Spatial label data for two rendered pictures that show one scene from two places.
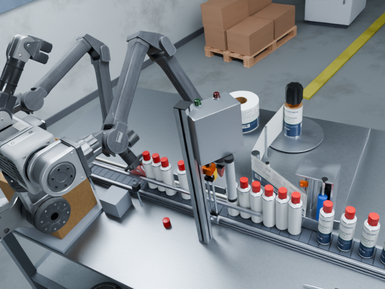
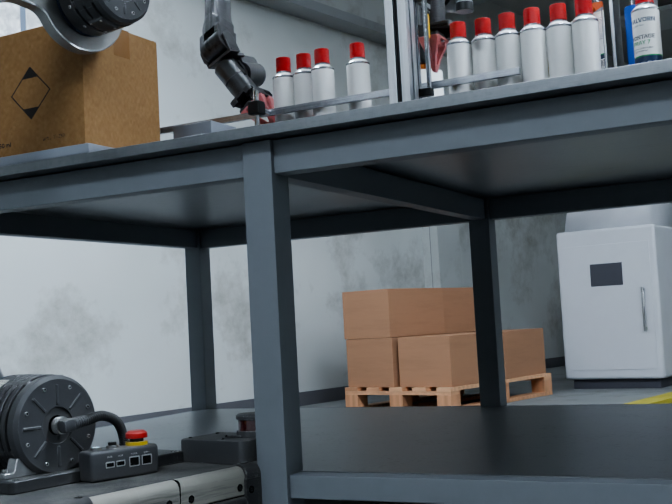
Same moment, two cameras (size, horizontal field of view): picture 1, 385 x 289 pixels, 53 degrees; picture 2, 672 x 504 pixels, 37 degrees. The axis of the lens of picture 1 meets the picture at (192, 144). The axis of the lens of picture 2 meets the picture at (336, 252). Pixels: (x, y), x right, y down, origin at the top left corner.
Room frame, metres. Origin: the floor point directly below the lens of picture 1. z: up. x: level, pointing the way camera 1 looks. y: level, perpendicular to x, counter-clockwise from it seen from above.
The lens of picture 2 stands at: (-0.85, 0.43, 0.48)
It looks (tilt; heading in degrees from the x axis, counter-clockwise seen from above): 4 degrees up; 352
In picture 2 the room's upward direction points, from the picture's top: 3 degrees counter-clockwise
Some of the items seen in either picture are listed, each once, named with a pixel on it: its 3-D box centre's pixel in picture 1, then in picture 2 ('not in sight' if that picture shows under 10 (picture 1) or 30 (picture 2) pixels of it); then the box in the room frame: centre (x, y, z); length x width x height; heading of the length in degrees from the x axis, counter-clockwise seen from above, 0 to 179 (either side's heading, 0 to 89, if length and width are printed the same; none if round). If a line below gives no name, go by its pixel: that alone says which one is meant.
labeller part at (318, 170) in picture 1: (318, 169); not in sight; (1.02, -0.44, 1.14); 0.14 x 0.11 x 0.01; 55
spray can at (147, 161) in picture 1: (150, 170); (285, 102); (1.36, 0.21, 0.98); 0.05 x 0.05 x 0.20
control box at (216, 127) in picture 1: (213, 128); not in sight; (1.05, -0.08, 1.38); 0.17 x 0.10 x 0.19; 110
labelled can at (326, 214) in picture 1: (325, 222); (647, 40); (0.90, -0.44, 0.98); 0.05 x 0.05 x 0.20
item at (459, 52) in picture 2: (232, 195); (460, 71); (1.11, -0.13, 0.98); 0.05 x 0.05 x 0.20
